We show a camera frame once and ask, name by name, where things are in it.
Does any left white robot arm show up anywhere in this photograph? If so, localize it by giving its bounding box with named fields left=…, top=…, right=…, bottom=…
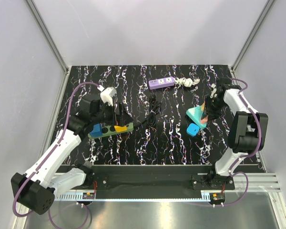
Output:
left=11, top=94, right=134, bottom=215

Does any teal triangular power strip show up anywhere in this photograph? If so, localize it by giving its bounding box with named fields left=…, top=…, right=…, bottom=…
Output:
left=186, top=105, right=206, bottom=129

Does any purple power strip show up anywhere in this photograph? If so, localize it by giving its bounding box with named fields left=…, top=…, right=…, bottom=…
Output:
left=148, top=77, right=175, bottom=90

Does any aluminium frame rail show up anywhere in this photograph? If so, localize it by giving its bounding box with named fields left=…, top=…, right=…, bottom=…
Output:
left=233, top=173, right=281, bottom=192

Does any green power strip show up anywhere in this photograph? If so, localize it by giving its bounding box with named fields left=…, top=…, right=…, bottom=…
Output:
left=88, top=123, right=134, bottom=139

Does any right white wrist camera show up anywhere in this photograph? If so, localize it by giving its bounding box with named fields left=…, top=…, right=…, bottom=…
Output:
left=211, top=83, right=216, bottom=92

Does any yellow cube socket adapter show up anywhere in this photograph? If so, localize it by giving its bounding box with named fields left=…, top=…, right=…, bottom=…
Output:
left=114, top=125, right=127, bottom=133

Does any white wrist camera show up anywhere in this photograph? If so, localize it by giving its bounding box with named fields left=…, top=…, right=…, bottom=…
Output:
left=97, top=85, right=116, bottom=106
left=211, top=83, right=216, bottom=92

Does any pink plug adapter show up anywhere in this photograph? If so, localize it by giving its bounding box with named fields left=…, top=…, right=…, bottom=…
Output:
left=200, top=116, right=208, bottom=124

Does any white cable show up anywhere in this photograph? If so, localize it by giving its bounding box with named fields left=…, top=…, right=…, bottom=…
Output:
left=174, top=77, right=201, bottom=88

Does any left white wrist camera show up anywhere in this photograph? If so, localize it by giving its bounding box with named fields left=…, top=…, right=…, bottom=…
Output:
left=97, top=85, right=116, bottom=106

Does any light blue plug adapter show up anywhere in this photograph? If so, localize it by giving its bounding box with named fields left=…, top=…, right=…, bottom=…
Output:
left=186, top=123, right=200, bottom=136

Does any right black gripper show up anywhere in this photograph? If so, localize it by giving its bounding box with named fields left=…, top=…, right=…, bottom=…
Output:
left=201, top=96, right=226, bottom=122

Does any blue cube socket adapter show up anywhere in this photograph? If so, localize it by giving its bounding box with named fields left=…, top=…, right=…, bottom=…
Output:
left=88, top=124, right=102, bottom=139

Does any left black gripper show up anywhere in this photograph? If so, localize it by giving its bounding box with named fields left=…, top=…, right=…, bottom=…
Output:
left=92, top=100, right=133, bottom=127

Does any white slotted cable duct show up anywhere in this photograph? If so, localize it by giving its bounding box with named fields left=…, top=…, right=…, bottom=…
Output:
left=55, top=192, right=96, bottom=201

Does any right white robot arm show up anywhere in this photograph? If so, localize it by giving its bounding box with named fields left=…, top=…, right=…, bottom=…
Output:
left=199, top=78, right=268, bottom=189

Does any black power strip cable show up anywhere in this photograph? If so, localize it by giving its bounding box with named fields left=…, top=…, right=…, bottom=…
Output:
left=132, top=94, right=163, bottom=128

